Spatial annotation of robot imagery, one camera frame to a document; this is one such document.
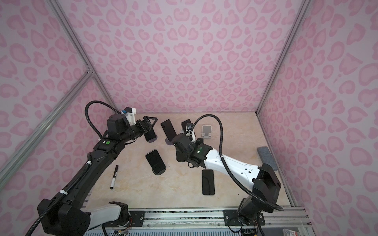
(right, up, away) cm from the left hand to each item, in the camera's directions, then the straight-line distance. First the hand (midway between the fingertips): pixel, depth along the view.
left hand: (154, 121), depth 75 cm
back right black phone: (+14, -1, +22) cm, 26 cm away
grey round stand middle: (+3, -14, +24) cm, 28 cm away
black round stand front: (0, -30, +12) cm, 32 cm away
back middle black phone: (+3, -5, +22) cm, 23 cm away
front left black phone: (-1, -22, +6) cm, 23 cm away
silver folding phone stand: (+29, -6, +26) cm, 39 cm away
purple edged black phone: (+28, -35, +10) cm, 46 cm away
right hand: (+16, -11, +6) cm, 20 cm away
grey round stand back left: (-9, -12, +27) cm, 31 cm away
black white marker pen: (-27, -34, +11) cm, 44 cm away
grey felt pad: (+66, -22, +18) cm, 71 cm away
